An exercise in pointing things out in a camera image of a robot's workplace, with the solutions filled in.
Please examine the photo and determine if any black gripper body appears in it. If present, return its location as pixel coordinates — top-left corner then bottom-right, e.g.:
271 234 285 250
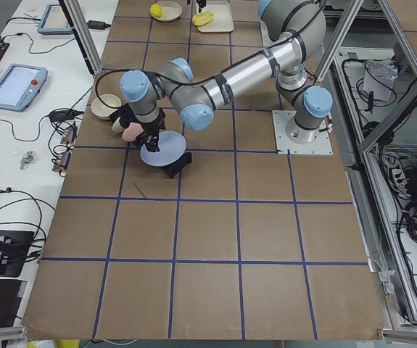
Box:
133 109 166 151

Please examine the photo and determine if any yellow bread piece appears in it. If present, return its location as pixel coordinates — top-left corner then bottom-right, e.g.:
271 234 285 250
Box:
192 11 215 27

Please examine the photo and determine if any blue plate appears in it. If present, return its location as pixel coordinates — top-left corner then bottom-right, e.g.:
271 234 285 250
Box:
140 130 186 167

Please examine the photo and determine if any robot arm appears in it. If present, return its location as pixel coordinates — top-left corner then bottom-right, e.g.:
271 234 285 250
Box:
120 1 333 152

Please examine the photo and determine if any pink plate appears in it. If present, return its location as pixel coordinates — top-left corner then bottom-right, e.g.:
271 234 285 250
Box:
122 123 144 142

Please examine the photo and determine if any cream plate in rack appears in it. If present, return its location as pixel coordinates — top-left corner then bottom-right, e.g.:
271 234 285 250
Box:
112 120 124 133

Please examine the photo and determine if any cream plate with lemon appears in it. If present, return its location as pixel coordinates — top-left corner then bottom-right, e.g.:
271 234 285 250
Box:
149 1 183 22

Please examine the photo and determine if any white tray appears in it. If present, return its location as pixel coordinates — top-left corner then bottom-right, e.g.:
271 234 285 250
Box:
197 1 234 33

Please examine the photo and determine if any black dish rack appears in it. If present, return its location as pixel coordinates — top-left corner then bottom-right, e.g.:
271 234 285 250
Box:
109 104 192 178

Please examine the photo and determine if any yellow lemon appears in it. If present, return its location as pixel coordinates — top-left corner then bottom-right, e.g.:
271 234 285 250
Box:
149 4 163 18

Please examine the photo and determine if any cream bowl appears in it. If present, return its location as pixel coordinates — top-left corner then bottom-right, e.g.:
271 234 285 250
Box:
91 94 122 120

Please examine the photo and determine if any black power adapter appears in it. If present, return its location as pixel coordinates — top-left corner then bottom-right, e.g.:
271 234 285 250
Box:
86 20 110 30

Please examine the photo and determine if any left teach pendant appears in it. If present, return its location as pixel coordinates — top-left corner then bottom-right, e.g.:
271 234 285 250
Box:
0 64 48 112

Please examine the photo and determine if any teach pendant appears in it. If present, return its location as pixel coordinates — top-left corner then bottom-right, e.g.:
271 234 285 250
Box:
0 64 48 112
37 4 73 35

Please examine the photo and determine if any aluminium frame post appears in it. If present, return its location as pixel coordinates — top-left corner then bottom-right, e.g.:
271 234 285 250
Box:
59 0 102 76

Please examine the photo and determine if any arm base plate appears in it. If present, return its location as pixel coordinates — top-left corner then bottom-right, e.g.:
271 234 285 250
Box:
272 110 333 156

